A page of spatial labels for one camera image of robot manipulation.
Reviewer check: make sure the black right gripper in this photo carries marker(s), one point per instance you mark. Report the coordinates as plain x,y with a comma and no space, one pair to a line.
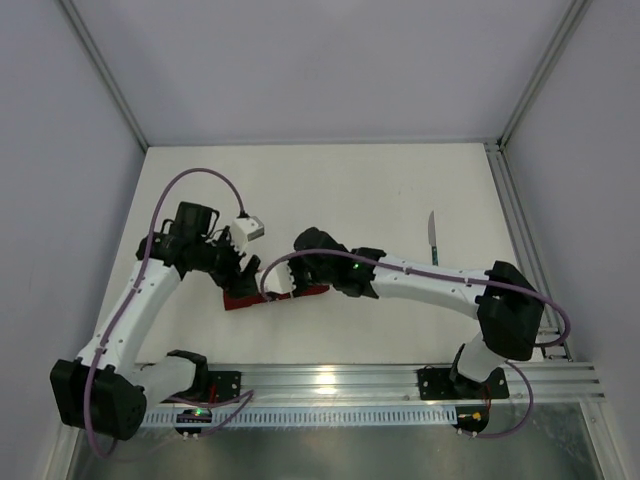
301,273

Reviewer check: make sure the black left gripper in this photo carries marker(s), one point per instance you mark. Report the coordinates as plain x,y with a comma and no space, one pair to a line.
232,270

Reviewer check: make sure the dark red cloth napkin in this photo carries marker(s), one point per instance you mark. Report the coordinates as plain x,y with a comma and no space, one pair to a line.
245,301

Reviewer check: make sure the knife with teal handle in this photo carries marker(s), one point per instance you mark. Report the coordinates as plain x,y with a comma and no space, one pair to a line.
432,238

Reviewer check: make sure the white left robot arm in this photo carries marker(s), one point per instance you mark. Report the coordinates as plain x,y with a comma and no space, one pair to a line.
120,338

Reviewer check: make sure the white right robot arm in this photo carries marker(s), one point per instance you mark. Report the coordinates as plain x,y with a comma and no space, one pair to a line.
498,299

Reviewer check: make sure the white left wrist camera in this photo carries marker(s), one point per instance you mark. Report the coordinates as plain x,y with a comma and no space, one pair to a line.
244,230

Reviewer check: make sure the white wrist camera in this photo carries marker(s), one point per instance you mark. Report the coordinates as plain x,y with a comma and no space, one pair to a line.
244,230
278,280

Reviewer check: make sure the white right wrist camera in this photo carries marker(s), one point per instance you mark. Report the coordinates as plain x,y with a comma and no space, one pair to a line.
278,280

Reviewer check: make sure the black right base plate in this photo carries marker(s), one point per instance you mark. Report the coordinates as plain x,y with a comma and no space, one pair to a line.
443,383

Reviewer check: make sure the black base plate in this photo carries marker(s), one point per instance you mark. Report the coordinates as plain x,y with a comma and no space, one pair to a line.
213,387
443,383

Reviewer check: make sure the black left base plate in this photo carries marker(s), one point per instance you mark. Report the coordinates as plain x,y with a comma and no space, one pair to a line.
213,387

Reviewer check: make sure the slotted cable duct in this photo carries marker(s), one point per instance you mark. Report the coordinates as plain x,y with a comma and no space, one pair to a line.
289,417

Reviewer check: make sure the aluminium right side rail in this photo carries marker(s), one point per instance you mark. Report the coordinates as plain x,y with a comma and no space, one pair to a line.
526,253

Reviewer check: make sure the aluminium rail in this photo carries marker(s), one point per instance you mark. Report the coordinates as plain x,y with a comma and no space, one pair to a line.
350,382
526,253

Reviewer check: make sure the aluminium front rail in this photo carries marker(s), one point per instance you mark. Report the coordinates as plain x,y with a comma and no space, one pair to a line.
350,382

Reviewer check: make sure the left corner frame post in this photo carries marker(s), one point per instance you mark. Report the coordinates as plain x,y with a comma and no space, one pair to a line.
80,30

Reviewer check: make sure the corner frame post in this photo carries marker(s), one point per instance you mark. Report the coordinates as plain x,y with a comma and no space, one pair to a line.
553,51
80,30

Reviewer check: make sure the right corner frame post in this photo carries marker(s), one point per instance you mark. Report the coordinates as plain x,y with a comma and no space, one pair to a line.
553,51

